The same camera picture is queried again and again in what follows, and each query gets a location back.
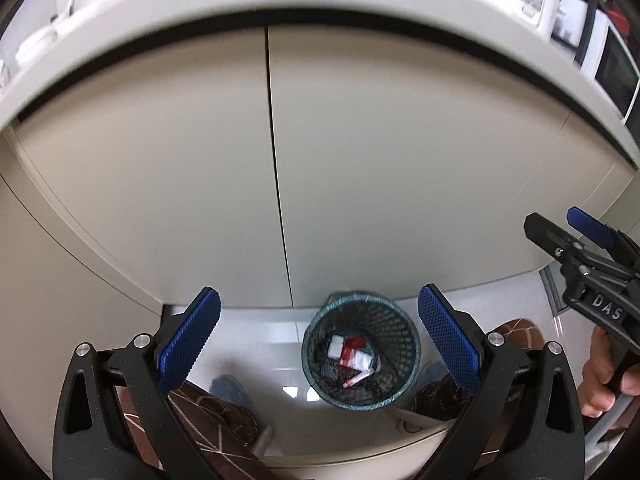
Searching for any black mesh trash bin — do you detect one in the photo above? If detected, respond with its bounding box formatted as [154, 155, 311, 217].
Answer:
[302, 290, 421, 412]

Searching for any white bowl stack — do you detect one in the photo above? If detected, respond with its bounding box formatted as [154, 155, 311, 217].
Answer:
[1, 11, 60, 92]

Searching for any person's right hand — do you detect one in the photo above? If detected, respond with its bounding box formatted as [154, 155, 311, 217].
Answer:
[577, 326, 640, 429]

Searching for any white microwave oven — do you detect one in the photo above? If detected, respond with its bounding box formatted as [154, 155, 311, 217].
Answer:
[551, 0, 639, 124]

